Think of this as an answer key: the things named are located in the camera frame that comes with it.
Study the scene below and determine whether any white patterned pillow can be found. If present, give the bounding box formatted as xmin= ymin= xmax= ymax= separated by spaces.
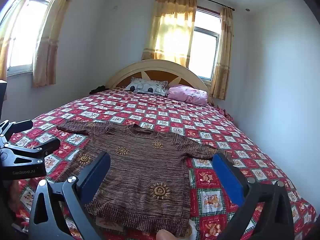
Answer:
xmin=124 ymin=77 xmax=169 ymax=97

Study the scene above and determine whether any window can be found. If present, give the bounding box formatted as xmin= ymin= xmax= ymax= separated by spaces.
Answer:
xmin=6 ymin=0 xmax=63 ymax=77
xmin=187 ymin=7 xmax=222 ymax=81

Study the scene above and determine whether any red checked printed blanket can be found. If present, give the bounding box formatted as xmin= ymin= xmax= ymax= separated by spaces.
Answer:
xmin=5 ymin=87 xmax=318 ymax=240

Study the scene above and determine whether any brown knitted sweater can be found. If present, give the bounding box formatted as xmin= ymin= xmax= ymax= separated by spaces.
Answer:
xmin=56 ymin=119 xmax=234 ymax=238

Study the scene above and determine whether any person's right hand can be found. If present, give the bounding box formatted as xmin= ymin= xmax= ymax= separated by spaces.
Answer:
xmin=156 ymin=229 xmax=177 ymax=240

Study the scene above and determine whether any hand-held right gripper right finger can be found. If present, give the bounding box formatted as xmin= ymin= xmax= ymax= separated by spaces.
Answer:
xmin=212 ymin=152 xmax=295 ymax=240

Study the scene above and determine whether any pink pillow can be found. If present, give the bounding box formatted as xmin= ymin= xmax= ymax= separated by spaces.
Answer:
xmin=167 ymin=85 xmax=208 ymax=106

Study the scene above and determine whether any cream arched bed headboard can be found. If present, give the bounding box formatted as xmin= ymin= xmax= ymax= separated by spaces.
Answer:
xmin=106 ymin=59 xmax=212 ymax=100

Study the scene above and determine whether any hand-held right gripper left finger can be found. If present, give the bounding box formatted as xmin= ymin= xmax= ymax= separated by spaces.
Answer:
xmin=26 ymin=151 xmax=111 ymax=240

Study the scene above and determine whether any dark cloth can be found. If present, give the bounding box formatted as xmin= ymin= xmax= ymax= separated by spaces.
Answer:
xmin=89 ymin=85 xmax=108 ymax=95

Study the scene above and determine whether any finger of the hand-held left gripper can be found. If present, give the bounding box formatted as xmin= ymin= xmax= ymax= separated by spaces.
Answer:
xmin=0 ymin=137 xmax=61 ymax=167
xmin=0 ymin=119 xmax=34 ymax=143

